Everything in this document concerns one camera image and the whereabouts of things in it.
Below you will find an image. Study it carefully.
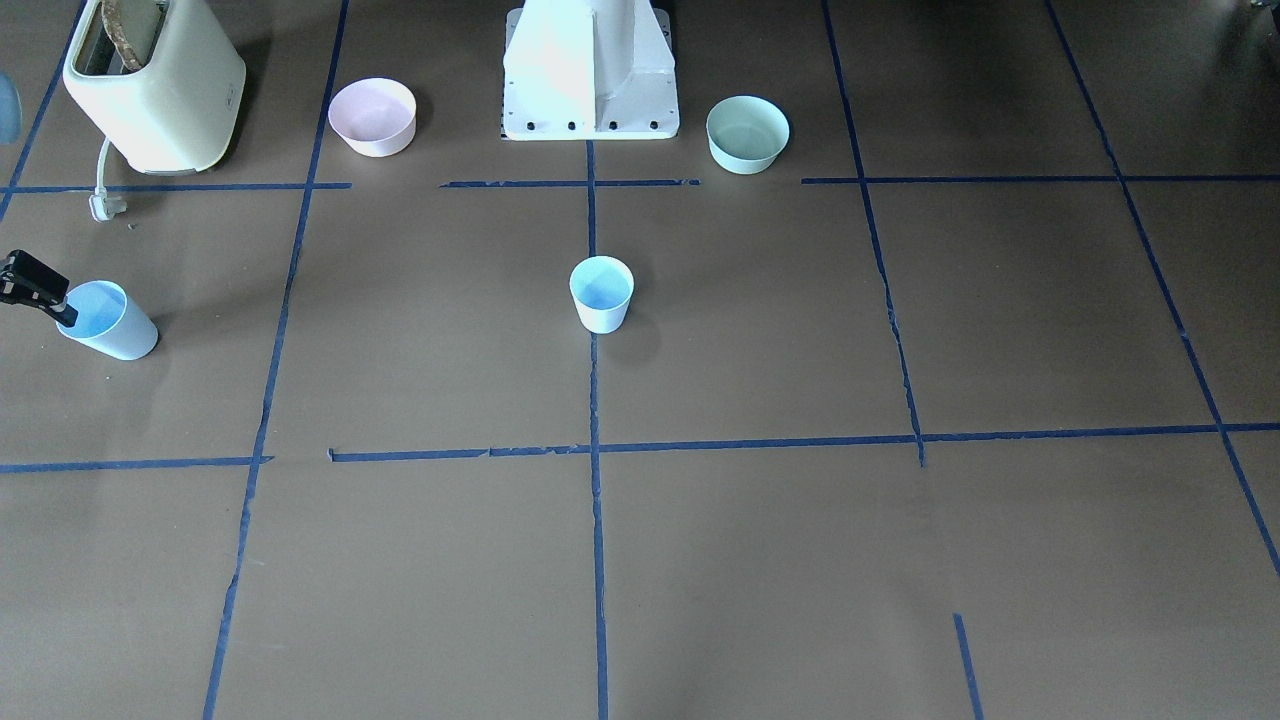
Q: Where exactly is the light blue cup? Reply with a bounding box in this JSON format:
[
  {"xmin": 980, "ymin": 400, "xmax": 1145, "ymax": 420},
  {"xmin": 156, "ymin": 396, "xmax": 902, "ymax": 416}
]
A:
[
  {"xmin": 56, "ymin": 281, "xmax": 159, "ymax": 361},
  {"xmin": 568, "ymin": 256, "xmax": 635, "ymax": 334}
]

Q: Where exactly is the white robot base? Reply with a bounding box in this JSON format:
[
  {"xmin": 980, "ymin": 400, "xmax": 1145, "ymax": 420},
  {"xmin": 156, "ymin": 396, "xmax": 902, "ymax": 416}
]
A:
[{"xmin": 500, "ymin": 1, "xmax": 681, "ymax": 142}]

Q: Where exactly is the white power plug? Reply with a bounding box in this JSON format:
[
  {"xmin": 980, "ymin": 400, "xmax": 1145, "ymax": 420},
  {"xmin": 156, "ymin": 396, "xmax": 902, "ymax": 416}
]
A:
[{"xmin": 88, "ymin": 138, "xmax": 128, "ymax": 223}]

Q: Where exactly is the cream toaster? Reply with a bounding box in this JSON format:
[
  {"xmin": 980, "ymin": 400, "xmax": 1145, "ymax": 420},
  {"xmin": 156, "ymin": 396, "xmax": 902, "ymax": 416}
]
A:
[{"xmin": 61, "ymin": 1, "xmax": 246, "ymax": 176}]

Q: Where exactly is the toast slice in toaster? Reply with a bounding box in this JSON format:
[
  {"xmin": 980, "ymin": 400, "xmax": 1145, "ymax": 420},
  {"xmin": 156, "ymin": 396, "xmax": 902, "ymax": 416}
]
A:
[{"xmin": 99, "ymin": 1, "xmax": 168, "ymax": 72}]

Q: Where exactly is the pink bowl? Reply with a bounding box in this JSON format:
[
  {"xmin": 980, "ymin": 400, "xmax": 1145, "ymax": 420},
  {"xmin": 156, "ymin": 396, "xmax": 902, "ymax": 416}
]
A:
[{"xmin": 326, "ymin": 77, "xmax": 419, "ymax": 158}]

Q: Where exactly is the green bowl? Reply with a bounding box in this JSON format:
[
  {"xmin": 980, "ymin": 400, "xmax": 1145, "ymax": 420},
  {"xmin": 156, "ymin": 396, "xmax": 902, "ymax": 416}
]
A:
[{"xmin": 705, "ymin": 95, "xmax": 791, "ymax": 176}]

